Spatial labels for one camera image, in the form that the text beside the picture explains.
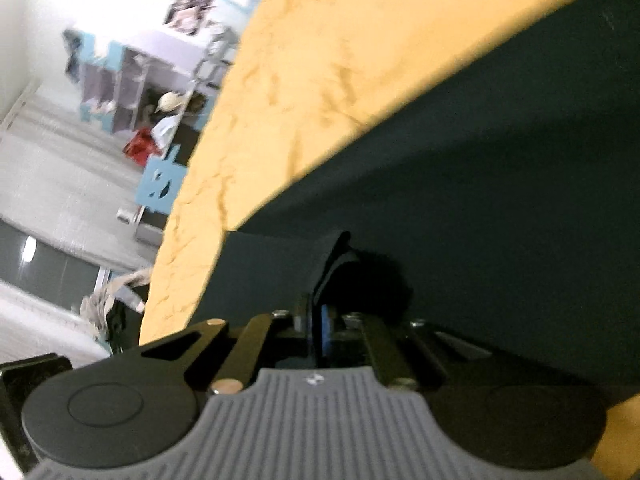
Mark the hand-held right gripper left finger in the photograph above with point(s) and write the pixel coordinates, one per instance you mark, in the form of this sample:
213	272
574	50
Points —
306	322

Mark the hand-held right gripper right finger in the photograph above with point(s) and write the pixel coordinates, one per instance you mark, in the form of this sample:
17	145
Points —
328	332

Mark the black pants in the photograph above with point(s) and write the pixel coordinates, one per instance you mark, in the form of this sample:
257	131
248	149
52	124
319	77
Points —
475	185

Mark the pile of clothes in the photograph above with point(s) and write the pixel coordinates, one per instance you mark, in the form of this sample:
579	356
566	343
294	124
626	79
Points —
112	300

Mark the blue chair with face cutout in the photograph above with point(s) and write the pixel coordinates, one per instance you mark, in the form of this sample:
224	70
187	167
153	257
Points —
161	182

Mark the white curtain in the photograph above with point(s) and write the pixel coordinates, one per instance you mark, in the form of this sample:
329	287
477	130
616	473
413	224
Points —
60	170

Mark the yellow quilted blanket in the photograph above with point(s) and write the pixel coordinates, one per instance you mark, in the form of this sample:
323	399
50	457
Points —
310	85

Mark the white plastic bag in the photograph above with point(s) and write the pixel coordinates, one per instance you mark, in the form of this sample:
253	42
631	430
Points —
167	127

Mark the red bag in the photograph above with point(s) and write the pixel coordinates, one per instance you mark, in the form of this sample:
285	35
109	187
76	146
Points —
142	145

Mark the round cream plush toy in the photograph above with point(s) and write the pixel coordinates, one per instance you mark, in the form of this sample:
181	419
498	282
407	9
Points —
171	101

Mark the grey step stool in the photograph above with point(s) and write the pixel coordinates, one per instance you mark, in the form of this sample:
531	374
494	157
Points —
215	60

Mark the white and blue shelf unit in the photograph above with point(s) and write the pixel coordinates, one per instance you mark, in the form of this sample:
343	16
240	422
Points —
130	75

